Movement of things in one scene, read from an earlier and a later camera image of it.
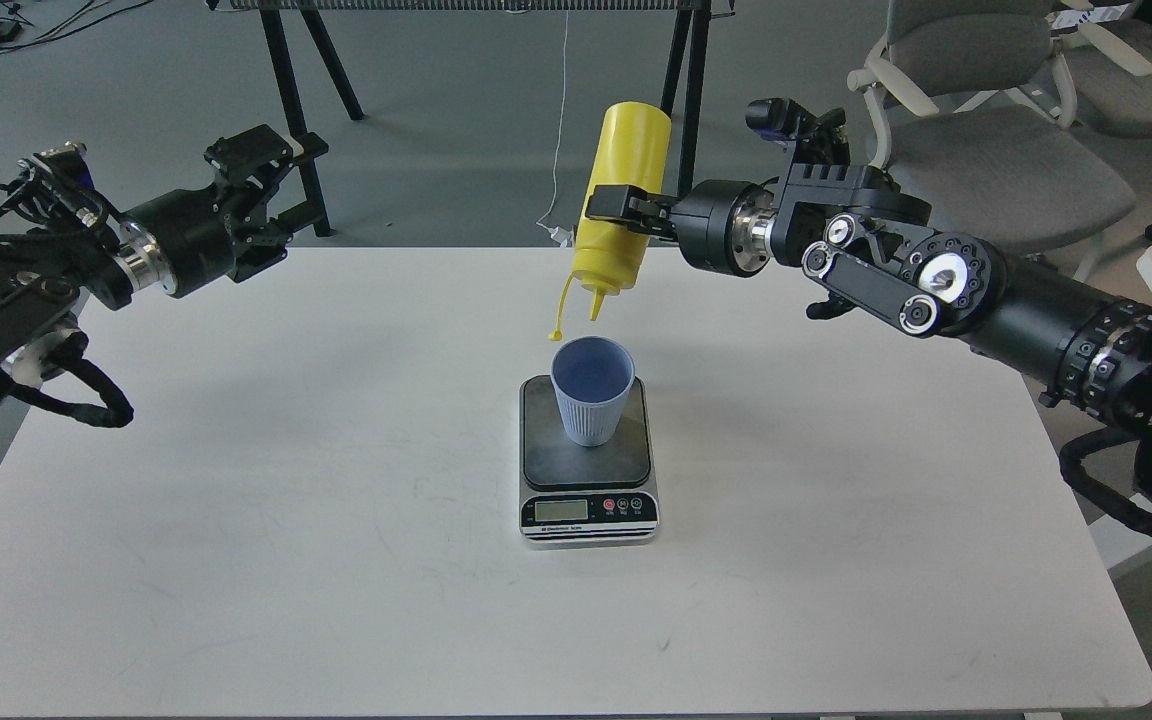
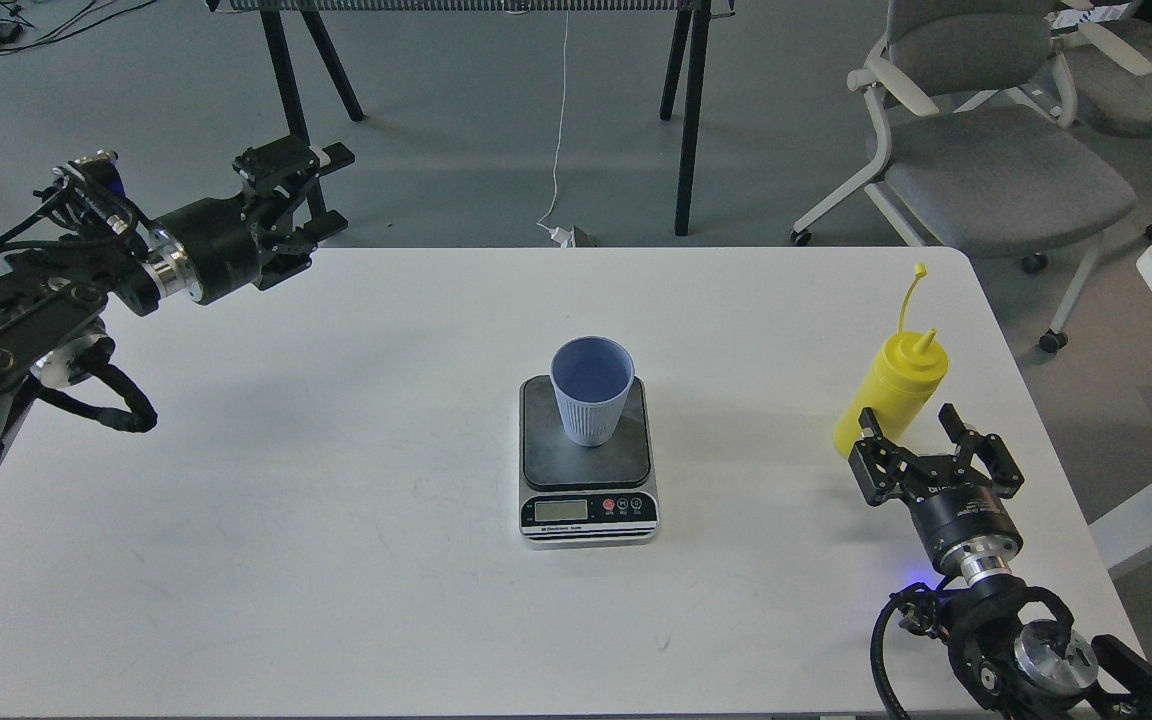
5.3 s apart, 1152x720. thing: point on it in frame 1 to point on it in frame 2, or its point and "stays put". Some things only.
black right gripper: x=722 y=226 to x=971 y=531
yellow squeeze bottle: x=632 y=149 to x=900 y=383
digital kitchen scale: x=579 y=496 stays put
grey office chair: x=972 y=105 stays put
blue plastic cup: x=592 y=377 stays put
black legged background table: x=683 y=85 stays put
